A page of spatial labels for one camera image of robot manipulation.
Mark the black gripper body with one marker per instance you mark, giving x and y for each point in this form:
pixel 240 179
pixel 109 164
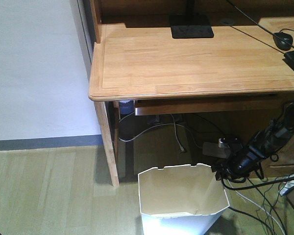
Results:
pixel 244 161

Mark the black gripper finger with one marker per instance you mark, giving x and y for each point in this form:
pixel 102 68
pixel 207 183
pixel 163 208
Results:
pixel 221 172

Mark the white plastic trash bin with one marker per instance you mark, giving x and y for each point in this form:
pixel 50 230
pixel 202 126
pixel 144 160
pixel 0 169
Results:
pixel 180 200

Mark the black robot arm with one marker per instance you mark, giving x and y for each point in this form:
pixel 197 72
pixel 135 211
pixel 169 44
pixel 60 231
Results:
pixel 268 141

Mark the white power strip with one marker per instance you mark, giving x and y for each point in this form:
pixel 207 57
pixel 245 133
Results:
pixel 213 150

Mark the wooden keyboard tray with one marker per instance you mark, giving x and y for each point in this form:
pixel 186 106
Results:
pixel 210 104

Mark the black computer mouse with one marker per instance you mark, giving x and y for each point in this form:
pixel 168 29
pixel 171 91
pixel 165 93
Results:
pixel 283 40

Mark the black monitor stand base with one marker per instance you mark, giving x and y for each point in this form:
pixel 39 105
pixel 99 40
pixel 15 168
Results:
pixel 190 25

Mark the light wooden desk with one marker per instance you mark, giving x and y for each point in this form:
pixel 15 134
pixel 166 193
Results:
pixel 136 58

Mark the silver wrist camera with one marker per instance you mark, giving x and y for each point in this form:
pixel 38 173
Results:
pixel 228 142

